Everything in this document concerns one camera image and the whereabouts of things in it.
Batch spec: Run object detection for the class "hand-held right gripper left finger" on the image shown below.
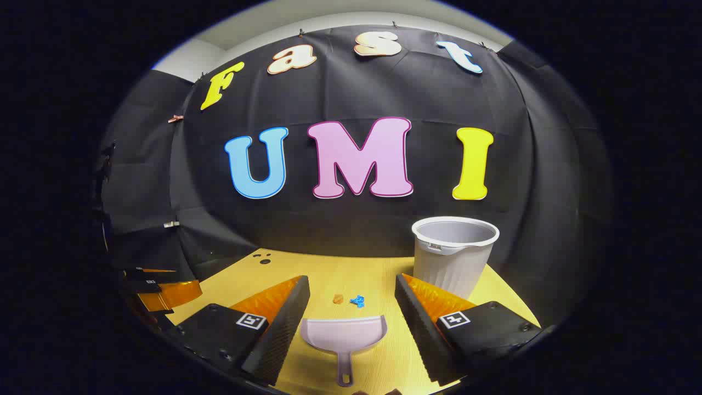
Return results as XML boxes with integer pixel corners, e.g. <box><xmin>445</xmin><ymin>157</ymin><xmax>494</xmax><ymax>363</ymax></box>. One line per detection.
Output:
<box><xmin>165</xmin><ymin>275</ymin><xmax>310</xmax><ymax>386</ymax></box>

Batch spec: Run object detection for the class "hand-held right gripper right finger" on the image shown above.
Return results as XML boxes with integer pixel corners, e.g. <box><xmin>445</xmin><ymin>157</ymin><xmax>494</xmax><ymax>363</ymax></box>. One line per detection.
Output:
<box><xmin>395</xmin><ymin>273</ymin><xmax>544</xmax><ymax>386</ymax></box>

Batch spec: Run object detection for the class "pale pink dustpan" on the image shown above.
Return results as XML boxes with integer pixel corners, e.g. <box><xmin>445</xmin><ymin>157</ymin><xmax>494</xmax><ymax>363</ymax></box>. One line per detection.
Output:
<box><xmin>300</xmin><ymin>315</ymin><xmax>388</xmax><ymax>387</ymax></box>

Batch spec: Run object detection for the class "white ribbed garbage bin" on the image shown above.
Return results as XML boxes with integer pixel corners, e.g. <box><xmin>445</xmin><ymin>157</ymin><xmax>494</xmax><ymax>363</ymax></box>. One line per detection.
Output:
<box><xmin>411</xmin><ymin>216</ymin><xmax>500</xmax><ymax>300</ymax></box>

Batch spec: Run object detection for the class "yellow wooden desktop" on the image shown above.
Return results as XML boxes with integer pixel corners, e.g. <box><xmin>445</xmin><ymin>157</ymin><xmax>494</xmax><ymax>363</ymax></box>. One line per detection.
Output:
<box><xmin>165</xmin><ymin>248</ymin><xmax>544</xmax><ymax>395</ymax></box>

